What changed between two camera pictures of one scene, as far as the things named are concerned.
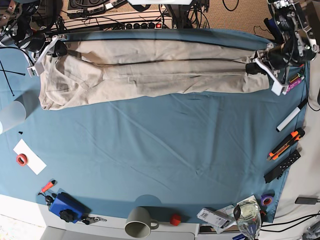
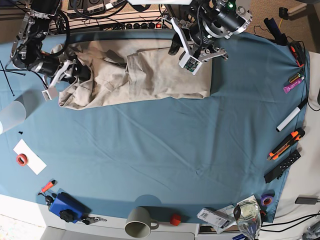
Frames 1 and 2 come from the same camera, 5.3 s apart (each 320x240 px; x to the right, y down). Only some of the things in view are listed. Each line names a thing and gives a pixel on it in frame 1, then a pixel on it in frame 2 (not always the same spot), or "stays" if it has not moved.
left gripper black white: [274, 62] to [192, 52]
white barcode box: [213, 218] stays
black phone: [306, 201] stays
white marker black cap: [291, 116] stays
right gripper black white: [57, 48] to [71, 71]
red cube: [175, 219] stays
